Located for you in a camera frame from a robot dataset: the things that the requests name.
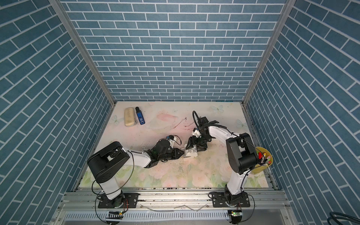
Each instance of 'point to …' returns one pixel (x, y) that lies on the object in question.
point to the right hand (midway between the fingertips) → (192, 149)
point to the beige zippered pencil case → (130, 120)
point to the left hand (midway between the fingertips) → (186, 155)
